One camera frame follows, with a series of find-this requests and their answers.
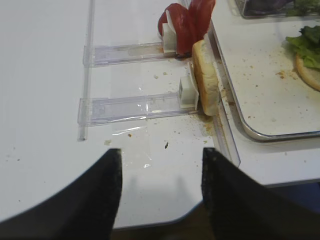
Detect clear track lower left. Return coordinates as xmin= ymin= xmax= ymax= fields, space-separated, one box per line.
xmin=77 ymin=92 xmax=199 ymax=127

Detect clear plastic food container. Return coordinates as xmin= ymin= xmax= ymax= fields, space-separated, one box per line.
xmin=227 ymin=0 xmax=320 ymax=20

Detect clear track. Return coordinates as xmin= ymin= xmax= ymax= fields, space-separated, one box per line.
xmin=82 ymin=42 xmax=178 ymax=68
xmin=77 ymin=92 xmax=199 ymax=127

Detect bun bottom on tray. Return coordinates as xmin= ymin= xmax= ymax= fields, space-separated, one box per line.
xmin=295 ymin=54 xmax=320 ymax=91

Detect clear track upper left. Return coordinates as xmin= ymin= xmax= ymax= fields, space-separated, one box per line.
xmin=82 ymin=42 xmax=178 ymax=68

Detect white pusher block upper left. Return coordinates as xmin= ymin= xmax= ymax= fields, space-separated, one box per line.
xmin=162 ymin=10 xmax=177 ymax=54

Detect clear rail left of tray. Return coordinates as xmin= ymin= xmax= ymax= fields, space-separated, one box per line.
xmin=202 ymin=20 xmax=241 ymax=167

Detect white pusher block lower left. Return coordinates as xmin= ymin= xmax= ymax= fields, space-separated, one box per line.
xmin=178 ymin=61 xmax=200 ymax=111

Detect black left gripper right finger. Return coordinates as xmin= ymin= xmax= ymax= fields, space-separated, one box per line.
xmin=201 ymin=147 xmax=320 ymax=240

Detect cream metal baking tray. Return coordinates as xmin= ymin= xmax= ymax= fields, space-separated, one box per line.
xmin=211 ymin=0 xmax=320 ymax=141

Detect green lettuce leaves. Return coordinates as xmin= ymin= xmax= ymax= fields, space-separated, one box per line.
xmin=285 ymin=0 xmax=320 ymax=70

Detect upright bun half left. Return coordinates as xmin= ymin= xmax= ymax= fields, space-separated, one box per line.
xmin=192 ymin=39 xmax=219 ymax=116

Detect red tomato slices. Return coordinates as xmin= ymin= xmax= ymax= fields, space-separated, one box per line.
xmin=157 ymin=0 xmax=216 ymax=56

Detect white pusher block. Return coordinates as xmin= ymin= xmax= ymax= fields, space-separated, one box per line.
xmin=162 ymin=10 xmax=177 ymax=54
xmin=178 ymin=61 xmax=200 ymax=111

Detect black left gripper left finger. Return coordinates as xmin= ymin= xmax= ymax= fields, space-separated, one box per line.
xmin=0 ymin=148 xmax=123 ymax=240

